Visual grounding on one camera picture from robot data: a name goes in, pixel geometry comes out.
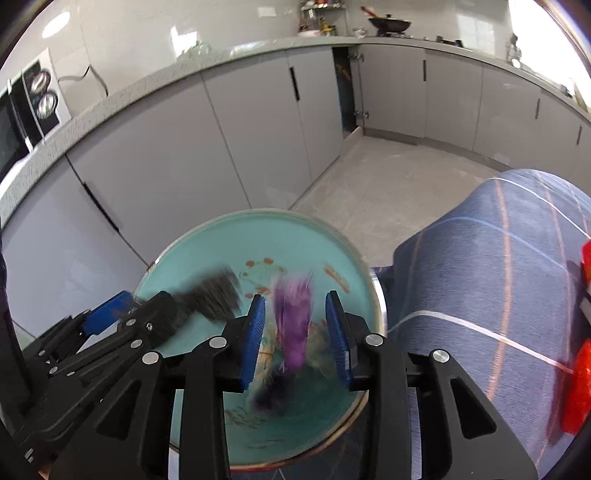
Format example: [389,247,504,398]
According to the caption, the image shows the black wrapper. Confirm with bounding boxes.
[173,265,242,322]

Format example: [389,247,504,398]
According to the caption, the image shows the speckled grey countertop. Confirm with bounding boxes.
[0,34,591,227]

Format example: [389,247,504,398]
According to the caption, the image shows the black and white toaster oven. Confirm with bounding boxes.
[0,48,71,174]

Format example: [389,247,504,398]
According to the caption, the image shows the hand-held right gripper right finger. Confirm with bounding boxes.
[324,291,539,480]

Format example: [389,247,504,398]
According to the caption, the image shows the grey kitchen cabinets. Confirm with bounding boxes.
[0,44,591,342]

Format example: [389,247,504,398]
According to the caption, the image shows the metal spice rack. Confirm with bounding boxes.
[298,0,348,38]

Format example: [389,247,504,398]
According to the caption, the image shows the black wok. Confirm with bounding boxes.
[362,7,413,35]

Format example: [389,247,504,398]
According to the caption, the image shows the teal enamel basin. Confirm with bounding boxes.
[134,210,386,472]

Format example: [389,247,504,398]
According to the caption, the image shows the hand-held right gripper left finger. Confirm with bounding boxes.
[48,293,267,480]

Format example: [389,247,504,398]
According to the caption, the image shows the black gas stove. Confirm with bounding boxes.
[376,28,462,47]

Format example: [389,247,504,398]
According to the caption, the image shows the black power cable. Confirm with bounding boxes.
[58,62,110,97]

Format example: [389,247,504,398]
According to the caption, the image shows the blue plaid blanket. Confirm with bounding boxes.
[272,168,591,480]

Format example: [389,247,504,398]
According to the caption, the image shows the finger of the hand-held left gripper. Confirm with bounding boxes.
[69,291,180,385]
[23,290,139,370]

